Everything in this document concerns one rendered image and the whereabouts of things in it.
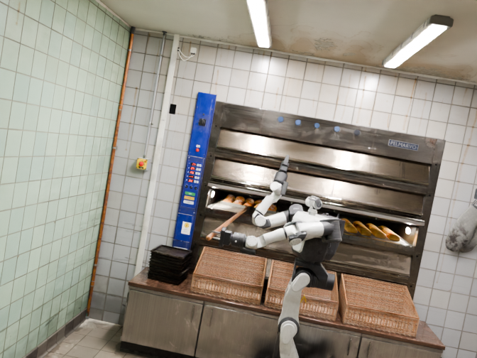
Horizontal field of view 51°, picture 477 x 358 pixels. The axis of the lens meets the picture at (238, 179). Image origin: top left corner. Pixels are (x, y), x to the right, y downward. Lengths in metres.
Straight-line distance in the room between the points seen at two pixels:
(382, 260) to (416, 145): 1.00
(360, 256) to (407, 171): 0.81
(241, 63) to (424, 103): 1.55
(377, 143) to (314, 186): 0.64
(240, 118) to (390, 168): 1.33
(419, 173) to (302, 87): 1.20
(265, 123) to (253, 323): 1.64
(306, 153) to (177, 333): 1.80
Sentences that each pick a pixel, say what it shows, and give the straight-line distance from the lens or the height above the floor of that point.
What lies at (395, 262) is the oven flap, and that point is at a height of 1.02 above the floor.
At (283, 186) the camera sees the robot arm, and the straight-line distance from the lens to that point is 3.53.
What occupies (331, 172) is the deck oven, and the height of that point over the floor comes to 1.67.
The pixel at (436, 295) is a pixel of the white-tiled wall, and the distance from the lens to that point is 4.60.
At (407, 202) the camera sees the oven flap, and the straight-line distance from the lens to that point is 4.39.
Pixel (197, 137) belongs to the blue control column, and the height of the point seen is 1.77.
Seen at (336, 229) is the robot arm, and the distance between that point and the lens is 3.20.
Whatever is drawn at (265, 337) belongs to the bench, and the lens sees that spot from 3.96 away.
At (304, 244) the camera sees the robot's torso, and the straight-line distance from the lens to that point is 3.33.
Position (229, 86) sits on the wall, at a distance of 4.31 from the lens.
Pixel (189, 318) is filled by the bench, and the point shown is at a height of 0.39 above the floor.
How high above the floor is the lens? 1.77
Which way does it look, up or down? 4 degrees down
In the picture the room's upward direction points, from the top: 10 degrees clockwise
